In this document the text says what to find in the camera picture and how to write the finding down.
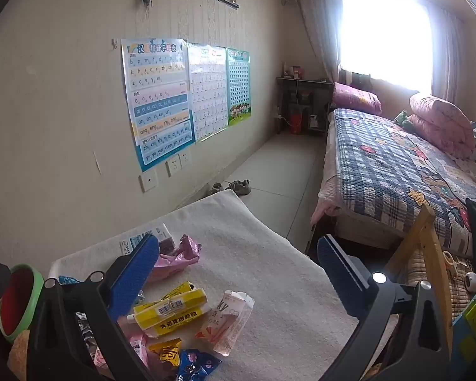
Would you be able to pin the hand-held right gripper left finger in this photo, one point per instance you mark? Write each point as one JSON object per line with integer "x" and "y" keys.
{"x": 137, "y": 272}

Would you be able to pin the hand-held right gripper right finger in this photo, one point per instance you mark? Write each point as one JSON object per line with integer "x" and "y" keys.
{"x": 335, "y": 260}

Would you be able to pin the red bin with green rim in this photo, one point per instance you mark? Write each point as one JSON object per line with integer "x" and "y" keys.
{"x": 18, "y": 301}

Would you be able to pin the blue white milk carton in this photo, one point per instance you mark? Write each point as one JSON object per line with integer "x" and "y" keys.
{"x": 162, "y": 232}

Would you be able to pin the pink plastic bag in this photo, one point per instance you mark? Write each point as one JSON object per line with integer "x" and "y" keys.
{"x": 182, "y": 256}

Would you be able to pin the yellow ointment box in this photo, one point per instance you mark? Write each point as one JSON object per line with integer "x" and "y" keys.
{"x": 174, "y": 317}

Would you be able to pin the silver blue packet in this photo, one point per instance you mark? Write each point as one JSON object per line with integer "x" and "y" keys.
{"x": 69, "y": 280}

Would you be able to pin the small pink wrapper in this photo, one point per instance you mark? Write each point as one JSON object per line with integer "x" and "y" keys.
{"x": 138, "y": 347}

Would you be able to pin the black white printed paper bag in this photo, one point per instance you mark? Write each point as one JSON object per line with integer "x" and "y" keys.
{"x": 85, "y": 333}

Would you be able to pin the yellow orange snack wrapper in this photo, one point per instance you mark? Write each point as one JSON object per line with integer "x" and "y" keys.
{"x": 167, "y": 355}

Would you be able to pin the pink white snack wrapper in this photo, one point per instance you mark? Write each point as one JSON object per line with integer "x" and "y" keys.
{"x": 226, "y": 321}

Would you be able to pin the blue snack wrapper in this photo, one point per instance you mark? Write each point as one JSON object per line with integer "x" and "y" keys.
{"x": 196, "y": 365}

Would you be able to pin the white towel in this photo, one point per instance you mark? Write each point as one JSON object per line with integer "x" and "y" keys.
{"x": 281, "y": 285}

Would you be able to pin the orange fleece cloth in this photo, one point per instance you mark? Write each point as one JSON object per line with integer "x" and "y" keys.
{"x": 20, "y": 355}

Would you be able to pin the bed with plaid quilt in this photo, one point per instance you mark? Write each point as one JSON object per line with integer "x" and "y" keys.
{"x": 380, "y": 166}

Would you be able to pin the grey shoe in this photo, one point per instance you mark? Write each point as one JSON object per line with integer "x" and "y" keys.
{"x": 215, "y": 189}
{"x": 240, "y": 186}

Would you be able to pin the yellow white scissors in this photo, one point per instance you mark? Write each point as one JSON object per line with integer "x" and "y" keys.
{"x": 452, "y": 264}

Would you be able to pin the beige checked mat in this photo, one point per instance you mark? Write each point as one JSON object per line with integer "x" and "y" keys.
{"x": 456, "y": 299}

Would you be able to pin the white round toy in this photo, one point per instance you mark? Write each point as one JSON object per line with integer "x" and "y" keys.
{"x": 471, "y": 281}

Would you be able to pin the white container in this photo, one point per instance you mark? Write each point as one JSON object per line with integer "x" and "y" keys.
{"x": 313, "y": 122}

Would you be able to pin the red bucket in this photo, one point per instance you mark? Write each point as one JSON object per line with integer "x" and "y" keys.
{"x": 294, "y": 121}

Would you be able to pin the blue yellow toy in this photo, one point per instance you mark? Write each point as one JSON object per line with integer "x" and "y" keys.
{"x": 474, "y": 325}

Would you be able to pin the green plush toy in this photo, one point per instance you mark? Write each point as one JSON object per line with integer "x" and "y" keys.
{"x": 403, "y": 121}

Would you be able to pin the pink pillow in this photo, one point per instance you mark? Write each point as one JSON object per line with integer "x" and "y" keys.
{"x": 357, "y": 97}

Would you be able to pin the dark metal shelf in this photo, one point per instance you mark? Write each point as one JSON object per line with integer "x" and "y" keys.
{"x": 321, "y": 91}

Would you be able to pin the bright window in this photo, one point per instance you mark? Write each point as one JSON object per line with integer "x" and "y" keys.
{"x": 384, "y": 35}

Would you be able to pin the sheer lace curtain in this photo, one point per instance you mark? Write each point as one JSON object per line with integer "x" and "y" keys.
{"x": 317, "y": 27}

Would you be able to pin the white wall socket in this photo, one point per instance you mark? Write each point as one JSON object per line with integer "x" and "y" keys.
{"x": 173, "y": 166}
{"x": 185, "y": 159}
{"x": 148, "y": 181}

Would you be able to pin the wooden frame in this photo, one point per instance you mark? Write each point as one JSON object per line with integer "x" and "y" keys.
{"x": 428, "y": 230}

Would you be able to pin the blue letter wall poster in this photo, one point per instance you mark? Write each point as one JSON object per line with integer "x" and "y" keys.
{"x": 158, "y": 99}

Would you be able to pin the white chart wall poster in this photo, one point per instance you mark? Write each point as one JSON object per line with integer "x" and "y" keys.
{"x": 208, "y": 91}

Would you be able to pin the green grid wall poster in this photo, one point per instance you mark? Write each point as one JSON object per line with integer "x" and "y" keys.
{"x": 238, "y": 83}

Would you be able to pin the small wall hook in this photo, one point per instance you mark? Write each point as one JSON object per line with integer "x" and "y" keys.
{"x": 114, "y": 43}

